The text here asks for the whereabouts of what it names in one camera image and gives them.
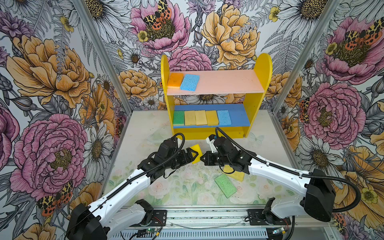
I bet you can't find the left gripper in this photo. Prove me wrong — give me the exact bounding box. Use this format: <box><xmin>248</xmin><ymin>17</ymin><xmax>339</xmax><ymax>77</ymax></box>
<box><xmin>164</xmin><ymin>147</ymin><xmax>198</xmax><ymax>169</ymax></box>

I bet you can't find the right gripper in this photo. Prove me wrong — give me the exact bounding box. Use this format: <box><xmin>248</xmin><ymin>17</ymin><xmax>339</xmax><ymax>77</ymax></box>
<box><xmin>199</xmin><ymin>150</ymin><xmax>231</xmax><ymax>167</ymax></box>

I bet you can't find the bright yellow square sponge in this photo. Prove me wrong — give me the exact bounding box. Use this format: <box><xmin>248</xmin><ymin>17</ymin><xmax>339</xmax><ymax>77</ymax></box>
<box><xmin>190</xmin><ymin>145</ymin><xmax>203</xmax><ymax>164</ymax></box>

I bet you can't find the golden yellow sponge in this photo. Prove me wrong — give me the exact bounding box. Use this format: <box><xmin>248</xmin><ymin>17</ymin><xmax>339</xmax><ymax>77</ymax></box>
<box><xmin>206</xmin><ymin>110</ymin><xmax>219</xmax><ymax>126</ymax></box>

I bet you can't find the dark green scrub sponge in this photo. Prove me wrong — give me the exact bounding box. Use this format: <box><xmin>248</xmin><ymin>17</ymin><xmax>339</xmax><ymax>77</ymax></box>
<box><xmin>173</xmin><ymin>111</ymin><xmax>185</xmax><ymax>126</ymax></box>

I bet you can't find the light yellow sponge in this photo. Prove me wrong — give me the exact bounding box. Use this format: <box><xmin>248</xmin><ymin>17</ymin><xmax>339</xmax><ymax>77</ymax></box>
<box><xmin>195</xmin><ymin>110</ymin><xmax>208</xmax><ymax>126</ymax></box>

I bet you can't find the blue sponge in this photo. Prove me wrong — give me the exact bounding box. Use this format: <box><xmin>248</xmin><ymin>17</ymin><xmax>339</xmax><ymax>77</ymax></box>
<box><xmin>180</xmin><ymin>74</ymin><xmax>200</xmax><ymax>92</ymax></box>
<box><xmin>217</xmin><ymin>110</ymin><xmax>232</xmax><ymax>126</ymax></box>

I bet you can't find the pale yellow sponge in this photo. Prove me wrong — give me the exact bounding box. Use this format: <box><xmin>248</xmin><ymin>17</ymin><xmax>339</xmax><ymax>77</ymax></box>
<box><xmin>184</xmin><ymin>111</ymin><xmax>196</xmax><ymax>126</ymax></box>

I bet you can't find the orange sponge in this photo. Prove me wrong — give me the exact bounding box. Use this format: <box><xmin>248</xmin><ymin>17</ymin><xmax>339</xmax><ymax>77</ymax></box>
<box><xmin>167</xmin><ymin>73</ymin><xmax>184</xmax><ymax>89</ymax></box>

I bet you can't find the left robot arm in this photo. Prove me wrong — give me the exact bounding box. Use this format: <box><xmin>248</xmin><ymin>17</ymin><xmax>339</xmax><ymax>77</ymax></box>
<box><xmin>66</xmin><ymin>145</ymin><xmax>202</xmax><ymax>240</ymax></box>

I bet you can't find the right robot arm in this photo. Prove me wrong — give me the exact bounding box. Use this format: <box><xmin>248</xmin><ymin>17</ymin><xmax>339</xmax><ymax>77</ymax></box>
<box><xmin>201</xmin><ymin>150</ymin><xmax>336</xmax><ymax>224</ymax></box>

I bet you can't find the yellow shelf unit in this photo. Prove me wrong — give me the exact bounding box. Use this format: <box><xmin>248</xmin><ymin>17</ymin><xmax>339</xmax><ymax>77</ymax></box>
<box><xmin>161</xmin><ymin>53</ymin><xmax>273</xmax><ymax>139</ymax></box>

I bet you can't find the lime yellow sponge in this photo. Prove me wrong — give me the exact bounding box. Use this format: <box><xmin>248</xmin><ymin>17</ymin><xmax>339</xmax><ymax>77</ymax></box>
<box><xmin>223</xmin><ymin>165</ymin><xmax>245</xmax><ymax>182</ymax></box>

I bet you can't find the light green sponge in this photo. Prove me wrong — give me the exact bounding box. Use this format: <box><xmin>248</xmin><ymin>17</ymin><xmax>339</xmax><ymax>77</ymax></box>
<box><xmin>215</xmin><ymin>174</ymin><xmax>237</xmax><ymax>199</ymax></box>

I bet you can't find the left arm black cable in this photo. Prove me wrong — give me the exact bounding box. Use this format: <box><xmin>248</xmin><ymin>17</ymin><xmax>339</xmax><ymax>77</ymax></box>
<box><xmin>71</xmin><ymin>132</ymin><xmax>186</xmax><ymax>229</ymax></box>

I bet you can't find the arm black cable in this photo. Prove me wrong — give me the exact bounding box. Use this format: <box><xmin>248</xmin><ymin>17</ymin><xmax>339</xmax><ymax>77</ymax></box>
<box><xmin>215</xmin><ymin>127</ymin><xmax>362</xmax><ymax>214</ymax></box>
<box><xmin>71</xmin><ymin>132</ymin><xmax>186</xmax><ymax>229</ymax></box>

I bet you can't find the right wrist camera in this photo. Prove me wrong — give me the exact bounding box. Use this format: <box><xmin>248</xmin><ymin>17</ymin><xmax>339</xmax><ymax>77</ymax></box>
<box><xmin>206</xmin><ymin>135</ymin><xmax>234</xmax><ymax>156</ymax></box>

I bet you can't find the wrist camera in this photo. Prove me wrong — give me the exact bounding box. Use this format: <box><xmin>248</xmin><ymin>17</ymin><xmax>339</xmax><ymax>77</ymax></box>
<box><xmin>206</xmin><ymin>135</ymin><xmax>234</xmax><ymax>156</ymax></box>
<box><xmin>157</xmin><ymin>139</ymin><xmax>178</xmax><ymax>159</ymax></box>

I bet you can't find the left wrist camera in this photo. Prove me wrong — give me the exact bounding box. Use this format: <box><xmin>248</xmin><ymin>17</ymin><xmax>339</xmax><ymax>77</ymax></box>
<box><xmin>157</xmin><ymin>139</ymin><xmax>178</xmax><ymax>159</ymax></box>

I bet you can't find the aluminium front rail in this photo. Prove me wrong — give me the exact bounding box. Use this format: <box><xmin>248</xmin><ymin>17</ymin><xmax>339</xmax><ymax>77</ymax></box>
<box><xmin>107</xmin><ymin>206</ymin><xmax>342</xmax><ymax>240</ymax></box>

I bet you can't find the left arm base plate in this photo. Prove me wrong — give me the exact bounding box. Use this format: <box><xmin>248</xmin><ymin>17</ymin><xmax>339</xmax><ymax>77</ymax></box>
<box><xmin>139</xmin><ymin>210</ymin><xmax>168</xmax><ymax>227</ymax></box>

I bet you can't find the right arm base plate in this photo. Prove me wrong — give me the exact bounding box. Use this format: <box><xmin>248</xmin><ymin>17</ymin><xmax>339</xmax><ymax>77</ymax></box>
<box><xmin>244</xmin><ymin>209</ymin><xmax>291</xmax><ymax>226</ymax></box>

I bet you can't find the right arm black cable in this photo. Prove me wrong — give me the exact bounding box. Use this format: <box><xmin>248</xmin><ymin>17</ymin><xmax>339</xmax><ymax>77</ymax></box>
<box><xmin>215</xmin><ymin>127</ymin><xmax>362</xmax><ymax>214</ymax></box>

